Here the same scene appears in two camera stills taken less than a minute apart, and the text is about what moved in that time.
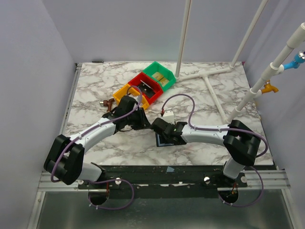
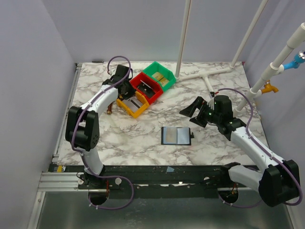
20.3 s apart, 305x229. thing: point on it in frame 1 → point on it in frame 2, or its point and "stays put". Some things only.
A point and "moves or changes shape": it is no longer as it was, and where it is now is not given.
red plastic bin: [157, 89] stays put
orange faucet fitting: [268, 88] stays put
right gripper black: [163, 137] → [202, 114]
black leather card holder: [180, 141] moves or changes shape
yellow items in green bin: [160, 77] stays put
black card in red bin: [148, 90] stays put
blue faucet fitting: [299, 58] stays put
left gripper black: [144, 123] → [131, 91]
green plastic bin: [166, 77] stays put
